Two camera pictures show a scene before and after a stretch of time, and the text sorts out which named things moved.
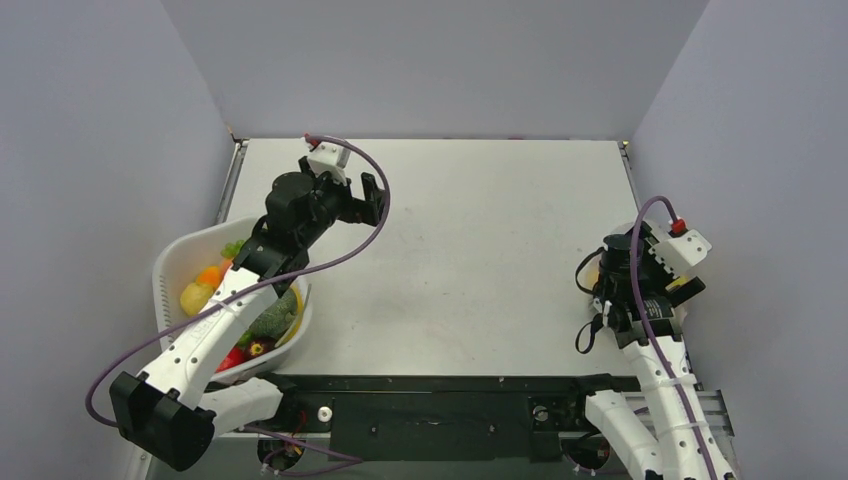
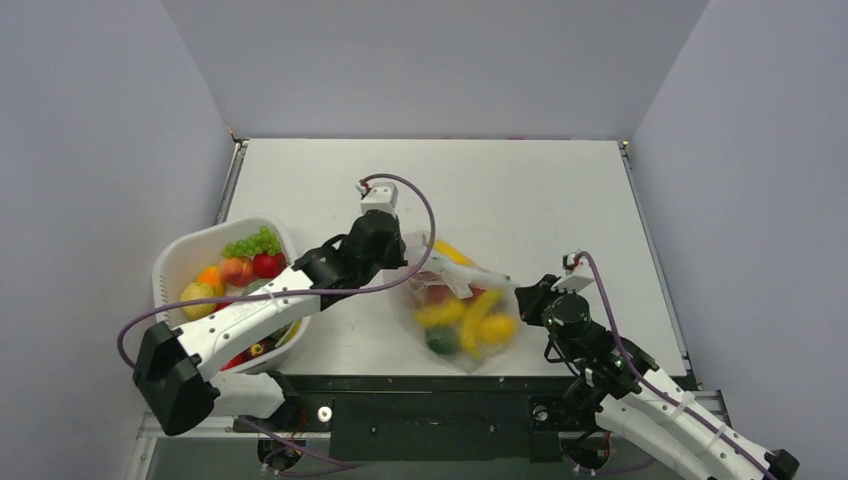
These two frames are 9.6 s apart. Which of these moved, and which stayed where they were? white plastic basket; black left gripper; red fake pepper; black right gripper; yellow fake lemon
Moved: black right gripper; black left gripper
Stayed: red fake pepper; yellow fake lemon; white plastic basket
